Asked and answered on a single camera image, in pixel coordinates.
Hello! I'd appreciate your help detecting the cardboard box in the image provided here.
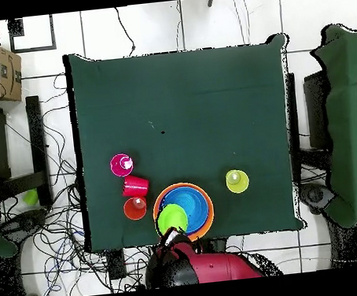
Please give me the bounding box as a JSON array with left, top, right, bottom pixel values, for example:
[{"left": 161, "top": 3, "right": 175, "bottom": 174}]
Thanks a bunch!
[{"left": 0, "top": 43, "right": 27, "bottom": 104}]

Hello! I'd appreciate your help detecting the black cabinet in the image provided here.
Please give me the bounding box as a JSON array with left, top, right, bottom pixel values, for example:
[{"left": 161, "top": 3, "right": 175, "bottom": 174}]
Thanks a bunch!
[{"left": 301, "top": 68, "right": 336, "bottom": 151}]

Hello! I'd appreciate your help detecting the small blue ringed bowl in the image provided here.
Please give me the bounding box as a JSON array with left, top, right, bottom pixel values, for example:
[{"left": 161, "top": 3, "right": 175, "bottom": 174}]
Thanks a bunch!
[{"left": 162, "top": 187, "right": 211, "bottom": 235}]

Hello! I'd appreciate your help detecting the green bowl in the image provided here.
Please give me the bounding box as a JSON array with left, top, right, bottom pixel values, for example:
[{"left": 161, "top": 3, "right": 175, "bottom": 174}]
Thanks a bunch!
[{"left": 155, "top": 201, "right": 191, "bottom": 238}]

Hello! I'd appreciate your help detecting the black bench frame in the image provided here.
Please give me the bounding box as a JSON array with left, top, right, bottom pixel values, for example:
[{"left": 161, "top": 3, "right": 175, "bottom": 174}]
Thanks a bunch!
[{"left": 0, "top": 94, "right": 54, "bottom": 212}]

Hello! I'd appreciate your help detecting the black square frame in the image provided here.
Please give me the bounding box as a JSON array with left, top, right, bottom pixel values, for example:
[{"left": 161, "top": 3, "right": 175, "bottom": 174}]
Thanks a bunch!
[{"left": 7, "top": 13, "right": 57, "bottom": 55}]

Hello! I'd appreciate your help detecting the dark green tablecloth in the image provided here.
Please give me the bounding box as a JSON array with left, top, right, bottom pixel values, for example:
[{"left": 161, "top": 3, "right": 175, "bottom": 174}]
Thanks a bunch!
[{"left": 62, "top": 31, "right": 310, "bottom": 255}]

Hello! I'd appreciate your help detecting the tangle of floor cables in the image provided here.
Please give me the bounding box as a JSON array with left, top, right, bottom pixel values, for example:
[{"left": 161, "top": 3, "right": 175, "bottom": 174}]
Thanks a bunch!
[{"left": 0, "top": 71, "right": 98, "bottom": 296}]

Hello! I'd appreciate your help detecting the pink cup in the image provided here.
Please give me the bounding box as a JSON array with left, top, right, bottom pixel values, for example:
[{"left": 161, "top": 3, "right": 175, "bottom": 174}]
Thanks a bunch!
[{"left": 108, "top": 152, "right": 135, "bottom": 179}]

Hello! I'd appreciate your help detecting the light orange bowl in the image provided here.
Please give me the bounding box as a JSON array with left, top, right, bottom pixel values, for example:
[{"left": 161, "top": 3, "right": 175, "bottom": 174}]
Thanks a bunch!
[{"left": 149, "top": 179, "right": 218, "bottom": 247}]

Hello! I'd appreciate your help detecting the grey floor equipment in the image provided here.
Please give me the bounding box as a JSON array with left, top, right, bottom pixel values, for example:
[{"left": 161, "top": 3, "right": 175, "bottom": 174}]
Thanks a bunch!
[{"left": 297, "top": 180, "right": 337, "bottom": 216}]

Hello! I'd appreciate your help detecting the yellow cup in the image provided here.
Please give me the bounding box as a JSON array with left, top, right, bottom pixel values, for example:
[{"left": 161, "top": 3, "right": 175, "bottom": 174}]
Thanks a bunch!
[{"left": 224, "top": 168, "right": 251, "bottom": 195}]

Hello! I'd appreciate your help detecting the black floor box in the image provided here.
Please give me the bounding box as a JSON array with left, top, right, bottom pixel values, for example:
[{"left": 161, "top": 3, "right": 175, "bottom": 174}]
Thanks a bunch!
[{"left": 105, "top": 247, "right": 127, "bottom": 281}]

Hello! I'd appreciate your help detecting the lime green cup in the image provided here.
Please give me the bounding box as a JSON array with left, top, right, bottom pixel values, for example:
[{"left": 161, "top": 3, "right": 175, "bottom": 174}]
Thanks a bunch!
[{"left": 21, "top": 187, "right": 41, "bottom": 207}]

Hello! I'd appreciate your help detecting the orange cup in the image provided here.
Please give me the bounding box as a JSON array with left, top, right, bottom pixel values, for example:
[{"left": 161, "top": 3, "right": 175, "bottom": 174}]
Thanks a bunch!
[{"left": 122, "top": 195, "right": 149, "bottom": 223}]

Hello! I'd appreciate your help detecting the red cup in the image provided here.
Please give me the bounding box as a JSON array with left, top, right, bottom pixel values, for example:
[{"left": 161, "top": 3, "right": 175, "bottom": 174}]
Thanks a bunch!
[{"left": 120, "top": 172, "right": 152, "bottom": 200}]

